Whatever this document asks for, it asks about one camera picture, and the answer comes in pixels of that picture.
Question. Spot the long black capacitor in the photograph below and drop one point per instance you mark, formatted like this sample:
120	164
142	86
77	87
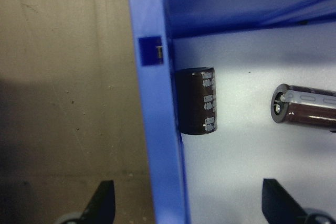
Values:
309	111

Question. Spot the white foam pad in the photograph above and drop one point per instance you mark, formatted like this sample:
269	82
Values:
249	155

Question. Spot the blue bin with capacitors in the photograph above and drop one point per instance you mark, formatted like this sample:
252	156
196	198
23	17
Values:
155	103

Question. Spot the short black capacitor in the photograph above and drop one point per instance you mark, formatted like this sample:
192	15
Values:
194	100

